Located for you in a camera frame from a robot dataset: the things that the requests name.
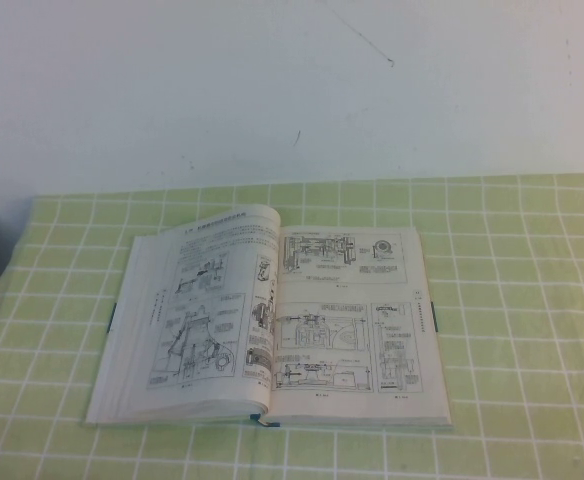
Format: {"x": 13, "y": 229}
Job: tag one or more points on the illustrated technical book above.
{"x": 322, "y": 325}

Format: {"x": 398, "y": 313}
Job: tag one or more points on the green white checked tablecloth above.
{"x": 522, "y": 300}

